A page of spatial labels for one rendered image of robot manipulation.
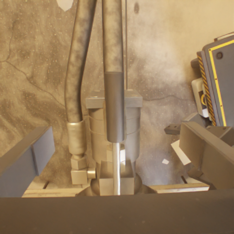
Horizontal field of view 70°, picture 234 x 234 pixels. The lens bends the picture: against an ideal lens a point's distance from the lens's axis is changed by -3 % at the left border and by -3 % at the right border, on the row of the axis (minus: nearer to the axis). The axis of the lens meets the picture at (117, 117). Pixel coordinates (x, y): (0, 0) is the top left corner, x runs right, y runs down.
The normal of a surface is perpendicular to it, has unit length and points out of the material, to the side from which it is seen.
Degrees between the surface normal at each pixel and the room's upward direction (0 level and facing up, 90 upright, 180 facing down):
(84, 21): 13
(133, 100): 0
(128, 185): 0
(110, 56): 18
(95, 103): 0
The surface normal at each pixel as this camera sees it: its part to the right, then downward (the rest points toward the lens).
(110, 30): -0.20, 0.00
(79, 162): 0.52, 0.24
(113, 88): -0.13, 0.32
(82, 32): 0.23, 0.39
